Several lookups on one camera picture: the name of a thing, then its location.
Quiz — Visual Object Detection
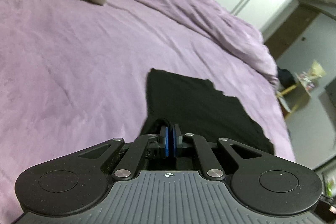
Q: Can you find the black garment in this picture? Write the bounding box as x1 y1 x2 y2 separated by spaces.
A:
141 69 274 155

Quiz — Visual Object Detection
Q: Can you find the dark clothing on chair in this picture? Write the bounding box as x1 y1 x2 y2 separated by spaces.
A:
277 67 296 89

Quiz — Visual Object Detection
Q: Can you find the yellow side table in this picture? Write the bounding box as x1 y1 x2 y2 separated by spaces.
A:
276 72 321 119

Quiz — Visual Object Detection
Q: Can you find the purple bed blanket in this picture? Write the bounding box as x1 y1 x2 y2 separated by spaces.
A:
1 0 295 223

